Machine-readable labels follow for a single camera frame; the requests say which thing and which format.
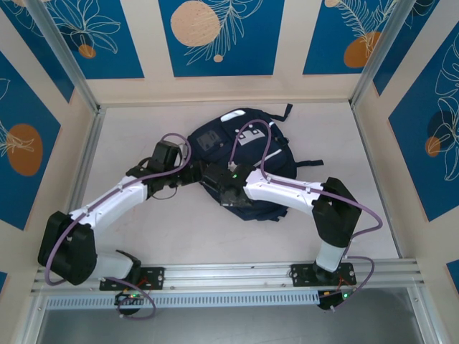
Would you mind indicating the navy blue student backpack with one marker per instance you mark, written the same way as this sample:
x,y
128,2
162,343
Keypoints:
x,y
251,143

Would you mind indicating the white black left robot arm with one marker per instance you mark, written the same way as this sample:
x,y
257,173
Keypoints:
x,y
114,197

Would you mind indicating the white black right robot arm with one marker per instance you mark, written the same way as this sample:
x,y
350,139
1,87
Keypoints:
x,y
279,186

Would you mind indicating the small controller circuit board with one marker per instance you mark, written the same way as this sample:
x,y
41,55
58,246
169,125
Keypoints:
x,y
339,298
131,296

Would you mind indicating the long aluminium mounting rail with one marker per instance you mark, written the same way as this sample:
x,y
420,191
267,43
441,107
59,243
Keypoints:
x,y
229,274

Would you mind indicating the aluminium table side rail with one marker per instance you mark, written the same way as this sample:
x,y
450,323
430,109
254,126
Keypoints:
x,y
94,132
363,138

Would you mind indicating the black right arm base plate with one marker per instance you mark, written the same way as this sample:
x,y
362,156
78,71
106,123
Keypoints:
x,y
301,274

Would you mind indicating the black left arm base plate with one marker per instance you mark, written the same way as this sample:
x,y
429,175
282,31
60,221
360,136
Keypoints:
x,y
154,277

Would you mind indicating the aluminium frame post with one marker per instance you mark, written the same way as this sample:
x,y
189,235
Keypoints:
x,y
61,46
394,46

